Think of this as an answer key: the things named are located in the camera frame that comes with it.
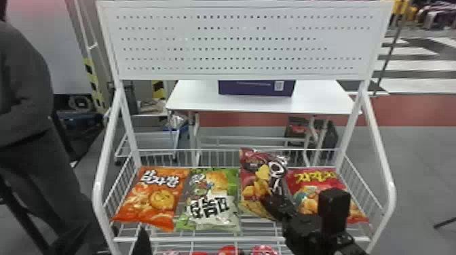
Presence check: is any white side table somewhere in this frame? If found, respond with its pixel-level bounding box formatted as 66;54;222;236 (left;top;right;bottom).
165;79;362;168

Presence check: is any blue box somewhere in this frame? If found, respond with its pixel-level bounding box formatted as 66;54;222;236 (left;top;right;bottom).
218;79;297;98

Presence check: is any white shelf trolley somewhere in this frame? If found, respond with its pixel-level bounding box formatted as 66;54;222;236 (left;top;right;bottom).
113;108;181;165

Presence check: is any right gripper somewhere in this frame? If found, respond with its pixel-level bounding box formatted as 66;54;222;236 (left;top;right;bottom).
261;193;354;255

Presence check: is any red snack packet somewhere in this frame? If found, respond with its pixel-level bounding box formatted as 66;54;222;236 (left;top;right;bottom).
217;245;244;255
237;147;290;219
250;244;281;255
285;167;369;224

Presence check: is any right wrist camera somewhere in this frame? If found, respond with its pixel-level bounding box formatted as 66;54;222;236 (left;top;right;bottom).
318;188;352;237

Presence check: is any green snack packet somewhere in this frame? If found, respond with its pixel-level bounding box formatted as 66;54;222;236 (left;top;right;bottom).
175;168;242;234

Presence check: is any striped post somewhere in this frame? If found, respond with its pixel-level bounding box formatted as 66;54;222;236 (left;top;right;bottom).
83;57;109;112

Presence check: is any person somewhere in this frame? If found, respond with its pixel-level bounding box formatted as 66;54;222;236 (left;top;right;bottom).
0;0;108;255

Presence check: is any orange snack packet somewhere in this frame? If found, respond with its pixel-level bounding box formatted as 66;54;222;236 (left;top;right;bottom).
112;165;191;232

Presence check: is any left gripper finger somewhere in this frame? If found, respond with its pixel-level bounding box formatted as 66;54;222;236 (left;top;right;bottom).
132;225;153;255

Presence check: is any white wire rack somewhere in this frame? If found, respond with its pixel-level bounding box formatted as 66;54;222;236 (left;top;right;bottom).
92;0;398;255

